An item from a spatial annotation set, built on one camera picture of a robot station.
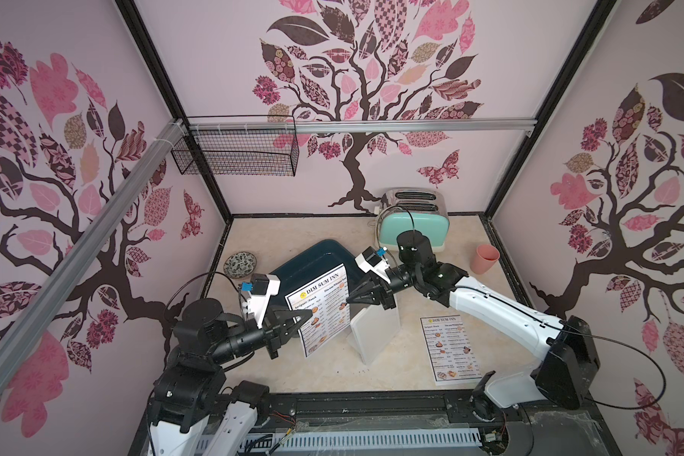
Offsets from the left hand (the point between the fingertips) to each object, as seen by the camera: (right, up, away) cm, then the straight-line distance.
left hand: (310, 321), depth 56 cm
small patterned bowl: (-33, +8, +46) cm, 57 cm away
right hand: (+8, +4, +8) cm, 12 cm away
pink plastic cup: (+55, +10, +38) cm, 67 cm away
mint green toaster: (+28, +28, +43) cm, 58 cm away
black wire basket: (-30, +49, +38) cm, 69 cm away
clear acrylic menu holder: (+15, -11, +30) cm, 36 cm away
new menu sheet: (+3, +5, +1) cm, 6 cm away
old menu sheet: (+38, -18, +27) cm, 50 cm away
